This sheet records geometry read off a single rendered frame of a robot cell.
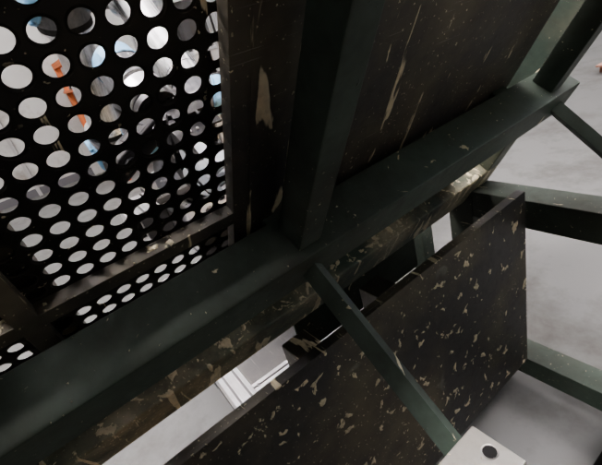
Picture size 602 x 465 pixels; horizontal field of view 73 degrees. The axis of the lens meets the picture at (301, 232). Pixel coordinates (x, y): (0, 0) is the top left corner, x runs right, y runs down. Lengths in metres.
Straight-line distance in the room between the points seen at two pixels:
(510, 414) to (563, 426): 0.16
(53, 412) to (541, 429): 1.49
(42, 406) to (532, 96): 0.99
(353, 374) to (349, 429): 0.14
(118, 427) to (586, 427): 1.42
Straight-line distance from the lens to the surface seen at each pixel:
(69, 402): 0.52
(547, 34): 1.17
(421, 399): 0.60
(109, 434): 0.86
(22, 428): 0.53
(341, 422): 0.95
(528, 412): 1.75
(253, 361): 1.80
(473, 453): 0.43
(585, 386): 1.61
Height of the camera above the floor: 1.38
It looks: 27 degrees down
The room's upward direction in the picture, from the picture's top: 17 degrees counter-clockwise
